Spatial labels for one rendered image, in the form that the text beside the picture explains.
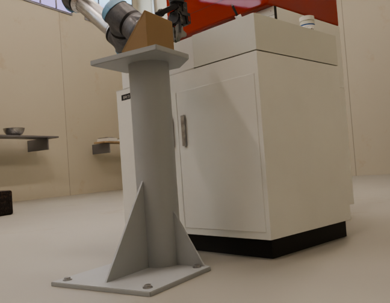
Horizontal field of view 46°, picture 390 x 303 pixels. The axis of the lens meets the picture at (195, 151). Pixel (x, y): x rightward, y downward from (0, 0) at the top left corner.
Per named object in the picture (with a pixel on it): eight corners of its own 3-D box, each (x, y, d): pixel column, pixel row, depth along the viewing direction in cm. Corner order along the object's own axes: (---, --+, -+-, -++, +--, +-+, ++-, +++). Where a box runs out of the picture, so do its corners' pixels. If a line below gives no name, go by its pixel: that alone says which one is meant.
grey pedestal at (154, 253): (150, 297, 139) (132, 27, 142) (50, 286, 162) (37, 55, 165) (230, 261, 182) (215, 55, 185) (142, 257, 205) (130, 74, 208)
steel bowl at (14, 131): (16, 137, 849) (15, 130, 850) (29, 135, 829) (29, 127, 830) (-2, 137, 818) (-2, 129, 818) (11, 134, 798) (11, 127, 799)
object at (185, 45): (136, 90, 251) (135, 65, 251) (209, 70, 211) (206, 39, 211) (122, 89, 244) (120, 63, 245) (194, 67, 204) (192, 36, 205)
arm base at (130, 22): (139, 17, 175) (123, 4, 179) (126, 52, 182) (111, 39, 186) (165, 19, 187) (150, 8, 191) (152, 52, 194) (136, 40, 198)
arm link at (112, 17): (116, 19, 181) (95, 3, 186) (122, 44, 192) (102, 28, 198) (139, 4, 185) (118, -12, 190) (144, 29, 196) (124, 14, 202)
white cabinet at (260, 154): (208, 228, 289) (198, 98, 292) (352, 236, 219) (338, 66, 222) (123, 244, 244) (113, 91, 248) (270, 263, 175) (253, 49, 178)
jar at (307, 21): (306, 39, 226) (304, 20, 227) (318, 35, 221) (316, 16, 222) (297, 37, 221) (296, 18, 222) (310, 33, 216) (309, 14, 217)
